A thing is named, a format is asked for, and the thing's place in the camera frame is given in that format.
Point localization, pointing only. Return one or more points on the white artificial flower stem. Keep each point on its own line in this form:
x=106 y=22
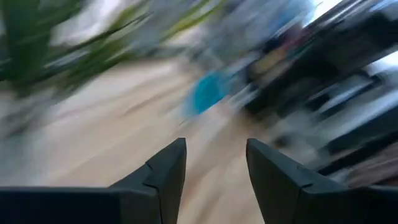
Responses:
x=25 y=37

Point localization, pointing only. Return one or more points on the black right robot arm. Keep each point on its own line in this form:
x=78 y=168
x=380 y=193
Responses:
x=342 y=46

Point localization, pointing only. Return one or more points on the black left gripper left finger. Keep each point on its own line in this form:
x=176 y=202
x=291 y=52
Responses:
x=149 y=199

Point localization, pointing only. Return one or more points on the blue vase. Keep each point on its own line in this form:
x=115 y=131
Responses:
x=208 y=91

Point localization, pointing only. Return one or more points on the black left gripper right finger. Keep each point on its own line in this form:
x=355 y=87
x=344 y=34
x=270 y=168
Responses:
x=289 y=199

